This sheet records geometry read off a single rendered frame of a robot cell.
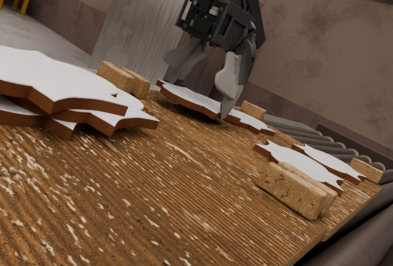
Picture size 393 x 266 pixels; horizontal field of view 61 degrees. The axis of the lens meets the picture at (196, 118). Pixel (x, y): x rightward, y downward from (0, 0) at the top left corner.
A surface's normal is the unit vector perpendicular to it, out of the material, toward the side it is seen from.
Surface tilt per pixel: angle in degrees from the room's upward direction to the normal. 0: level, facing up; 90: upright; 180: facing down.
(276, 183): 91
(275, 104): 90
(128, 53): 90
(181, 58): 112
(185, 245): 0
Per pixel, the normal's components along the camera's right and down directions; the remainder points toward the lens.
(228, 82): 0.81, 0.07
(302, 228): 0.40, -0.90
